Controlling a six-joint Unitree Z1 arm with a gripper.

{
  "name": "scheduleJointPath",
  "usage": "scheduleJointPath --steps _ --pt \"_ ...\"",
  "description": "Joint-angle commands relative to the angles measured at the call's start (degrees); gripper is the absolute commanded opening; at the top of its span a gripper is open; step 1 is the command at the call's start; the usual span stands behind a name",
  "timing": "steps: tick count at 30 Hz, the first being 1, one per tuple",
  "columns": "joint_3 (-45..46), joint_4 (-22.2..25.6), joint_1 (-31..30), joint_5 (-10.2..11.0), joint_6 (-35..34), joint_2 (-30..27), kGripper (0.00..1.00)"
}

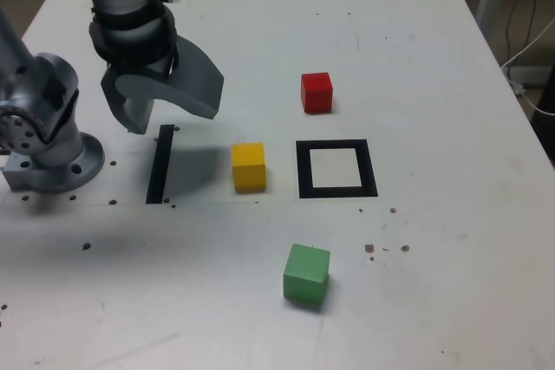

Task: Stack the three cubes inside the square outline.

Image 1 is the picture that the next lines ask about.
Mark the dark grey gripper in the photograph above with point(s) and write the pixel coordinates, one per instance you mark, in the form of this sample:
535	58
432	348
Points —
158	67

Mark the yellow cube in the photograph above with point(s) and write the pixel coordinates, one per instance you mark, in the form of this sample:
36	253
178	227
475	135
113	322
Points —
248	168

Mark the red cube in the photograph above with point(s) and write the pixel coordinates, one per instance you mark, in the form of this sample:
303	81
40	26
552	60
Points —
317	92

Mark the green cube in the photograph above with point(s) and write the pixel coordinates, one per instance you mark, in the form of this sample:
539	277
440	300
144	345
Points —
305	277

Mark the black tape square outline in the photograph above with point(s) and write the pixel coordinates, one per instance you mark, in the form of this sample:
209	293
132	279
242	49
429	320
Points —
303	170

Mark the black tape strip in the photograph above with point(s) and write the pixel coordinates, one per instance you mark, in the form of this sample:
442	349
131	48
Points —
159	166

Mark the beige box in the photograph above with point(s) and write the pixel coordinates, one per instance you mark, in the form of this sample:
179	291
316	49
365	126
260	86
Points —
535	76

